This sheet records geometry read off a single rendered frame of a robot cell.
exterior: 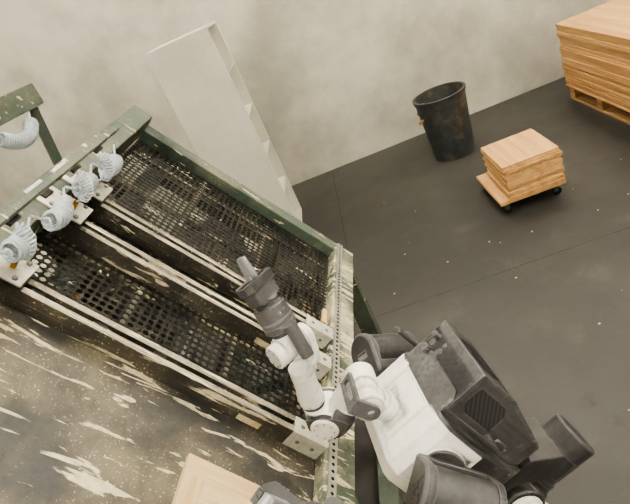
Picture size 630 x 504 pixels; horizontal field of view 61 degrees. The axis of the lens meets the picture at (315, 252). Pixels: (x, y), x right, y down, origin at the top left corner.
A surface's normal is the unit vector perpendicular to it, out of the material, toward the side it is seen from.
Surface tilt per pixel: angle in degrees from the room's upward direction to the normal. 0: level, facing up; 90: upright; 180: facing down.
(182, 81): 90
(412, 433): 23
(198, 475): 56
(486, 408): 90
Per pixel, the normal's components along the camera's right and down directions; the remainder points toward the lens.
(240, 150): 0.04, 0.47
